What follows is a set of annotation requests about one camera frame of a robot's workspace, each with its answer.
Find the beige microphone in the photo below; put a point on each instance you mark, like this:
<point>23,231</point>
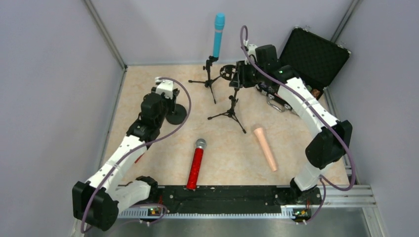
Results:
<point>260,135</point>

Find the black round-base mic stand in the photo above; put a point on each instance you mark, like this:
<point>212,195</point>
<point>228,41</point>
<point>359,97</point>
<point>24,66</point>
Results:
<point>178,116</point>

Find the black tripod stand with basket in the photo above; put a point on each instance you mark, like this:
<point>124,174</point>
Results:
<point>226,73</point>

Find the black poker chip case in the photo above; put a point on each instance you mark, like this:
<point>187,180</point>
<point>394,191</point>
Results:
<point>317,61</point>

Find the red plastic block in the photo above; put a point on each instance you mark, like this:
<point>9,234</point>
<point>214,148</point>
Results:
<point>139,158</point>

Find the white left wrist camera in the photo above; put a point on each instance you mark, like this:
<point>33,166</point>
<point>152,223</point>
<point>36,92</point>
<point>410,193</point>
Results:
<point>163,85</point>

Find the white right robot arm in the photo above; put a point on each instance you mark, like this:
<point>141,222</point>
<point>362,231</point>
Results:
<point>331,137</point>

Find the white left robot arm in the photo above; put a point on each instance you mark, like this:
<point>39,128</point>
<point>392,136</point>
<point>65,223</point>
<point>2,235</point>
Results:
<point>99,200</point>

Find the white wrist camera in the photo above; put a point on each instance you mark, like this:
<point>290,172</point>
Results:
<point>163,85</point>
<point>250,49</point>

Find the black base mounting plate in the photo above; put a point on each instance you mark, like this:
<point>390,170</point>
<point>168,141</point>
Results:
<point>233,199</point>

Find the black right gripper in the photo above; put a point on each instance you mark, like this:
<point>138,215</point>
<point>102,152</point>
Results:
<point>238,75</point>

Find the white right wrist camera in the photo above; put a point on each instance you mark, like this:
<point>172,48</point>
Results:
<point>250,49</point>

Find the small black tripod mic stand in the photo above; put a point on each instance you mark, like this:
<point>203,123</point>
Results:
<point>209,81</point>

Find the red glitter microphone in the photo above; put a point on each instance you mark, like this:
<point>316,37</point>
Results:
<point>196,164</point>

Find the blue microphone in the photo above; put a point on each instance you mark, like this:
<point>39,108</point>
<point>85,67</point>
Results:
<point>219,23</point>

